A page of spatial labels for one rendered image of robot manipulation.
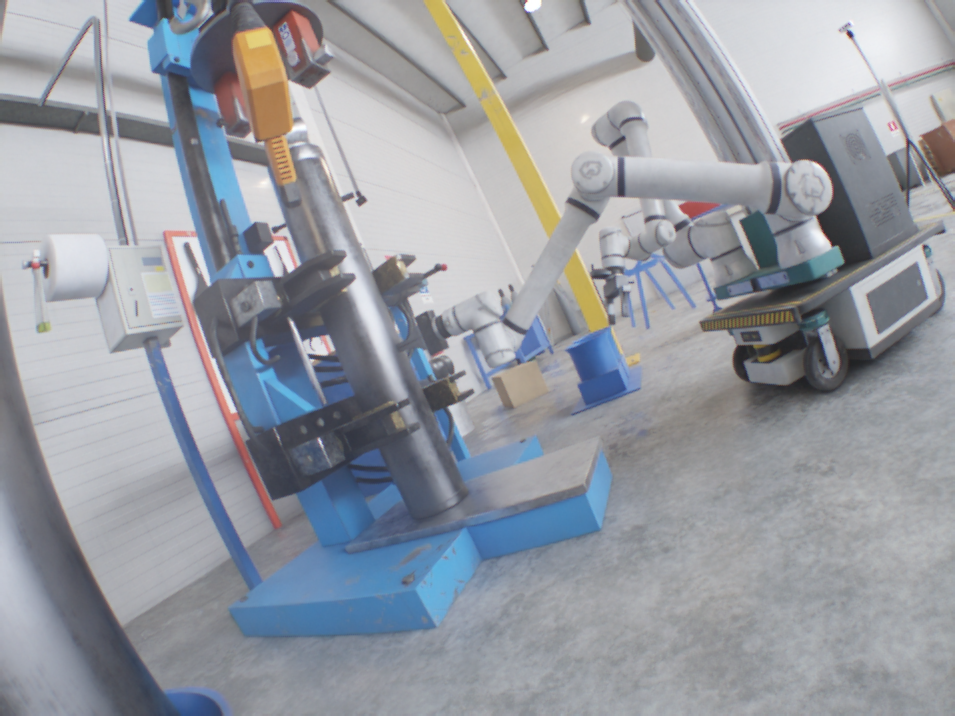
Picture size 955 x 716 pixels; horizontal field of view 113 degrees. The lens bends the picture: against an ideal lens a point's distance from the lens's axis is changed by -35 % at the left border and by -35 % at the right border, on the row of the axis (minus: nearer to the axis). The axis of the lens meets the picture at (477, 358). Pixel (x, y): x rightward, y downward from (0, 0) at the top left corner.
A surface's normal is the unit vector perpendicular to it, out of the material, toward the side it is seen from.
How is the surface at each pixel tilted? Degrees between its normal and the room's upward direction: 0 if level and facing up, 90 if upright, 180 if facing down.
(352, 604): 90
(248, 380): 90
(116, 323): 90
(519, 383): 90
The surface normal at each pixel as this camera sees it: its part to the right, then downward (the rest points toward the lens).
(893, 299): 0.00, 0.01
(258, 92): 0.54, 0.63
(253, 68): 0.36, -0.15
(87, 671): 0.91, -0.40
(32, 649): 0.88, -0.39
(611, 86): -0.33, 0.15
